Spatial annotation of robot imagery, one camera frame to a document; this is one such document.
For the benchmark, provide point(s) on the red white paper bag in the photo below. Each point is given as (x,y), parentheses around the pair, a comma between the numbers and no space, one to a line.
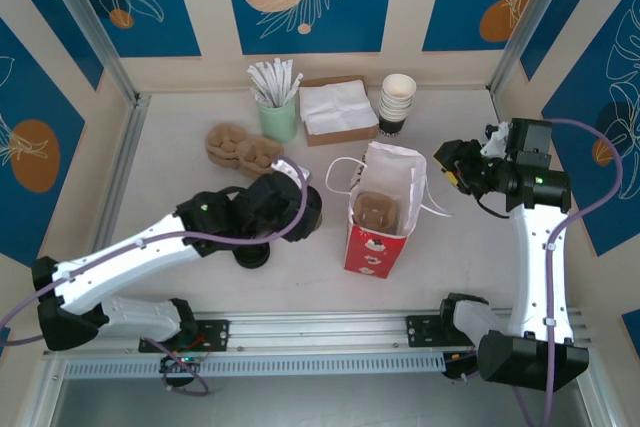
(375,257)

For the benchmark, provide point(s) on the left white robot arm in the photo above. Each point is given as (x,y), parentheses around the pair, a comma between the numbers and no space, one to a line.
(125,257)

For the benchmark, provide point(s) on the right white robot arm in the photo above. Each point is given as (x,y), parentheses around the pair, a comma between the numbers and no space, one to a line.
(540,272)

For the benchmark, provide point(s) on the cardboard napkin box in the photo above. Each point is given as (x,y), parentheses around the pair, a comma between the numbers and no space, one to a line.
(345,136)

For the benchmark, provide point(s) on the mint green straw holder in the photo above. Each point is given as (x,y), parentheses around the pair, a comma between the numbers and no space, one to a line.
(279,124)

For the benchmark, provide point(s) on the white paper napkins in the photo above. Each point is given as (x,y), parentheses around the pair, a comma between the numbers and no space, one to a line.
(335,107)

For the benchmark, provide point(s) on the white wrapped straw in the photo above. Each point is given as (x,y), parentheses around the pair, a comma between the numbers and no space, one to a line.
(257,96)
(289,79)
(295,87)
(257,82)
(284,78)
(266,82)

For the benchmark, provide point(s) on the small electronics board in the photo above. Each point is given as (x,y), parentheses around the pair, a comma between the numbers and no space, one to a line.
(457,367)
(182,361)

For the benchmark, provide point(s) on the aluminium frame beam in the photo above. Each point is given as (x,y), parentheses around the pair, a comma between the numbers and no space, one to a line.
(120,157)
(600,407)

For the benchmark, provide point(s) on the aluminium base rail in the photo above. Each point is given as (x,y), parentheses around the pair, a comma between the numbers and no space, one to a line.
(320,327)

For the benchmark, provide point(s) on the aluminium frame post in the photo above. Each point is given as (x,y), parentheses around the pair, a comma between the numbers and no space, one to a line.
(535,12)
(90,22)

